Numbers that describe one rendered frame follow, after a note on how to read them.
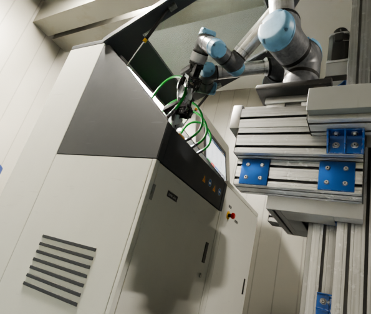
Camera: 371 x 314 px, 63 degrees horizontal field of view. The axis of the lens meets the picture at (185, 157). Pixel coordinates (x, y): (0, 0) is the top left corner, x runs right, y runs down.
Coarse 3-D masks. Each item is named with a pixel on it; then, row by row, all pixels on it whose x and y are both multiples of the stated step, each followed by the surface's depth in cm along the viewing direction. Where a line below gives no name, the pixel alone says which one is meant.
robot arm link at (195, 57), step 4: (192, 52) 139; (192, 56) 139; (196, 56) 137; (200, 56) 137; (204, 56) 138; (192, 60) 140; (196, 60) 138; (200, 60) 138; (204, 60) 139; (200, 64) 140; (204, 64) 141
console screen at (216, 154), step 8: (208, 136) 221; (216, 144) 236; (208, 152) 215; (216, 152) 232; (224, 152) 252; (216, 160) 228; (224, 160) 248; (216, 168) 225; (224, 168) 243; (224, 176) 240
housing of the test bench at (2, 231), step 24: (72, 48) 180; (96, 48) 167; (72, 72) 168; (72, 96) 157; (48, 120) 157; (48, 144) 148; (24, 168) 148; (48, 168) 140; (24, 192) 140; (0, 216) 140; (24, 216) 132; (0, 240) 133; (0, 264) 126
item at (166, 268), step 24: (168, 192) 120; (192, 192) 137; (144, 216) 107; (168, 216) 121; (192, 216) 138; (216, 216) 162; (144, 240) 108; (168, 240) 122; (192, 240) 139; (144, 264) 108; (168, 264) 122; (192, 264) 140; (144, 288) 109; (168, 288) 123; (192, 288) 141; (120, 312) 98; (144, 312) 109; (168, 312) 124; (192, 312) 142
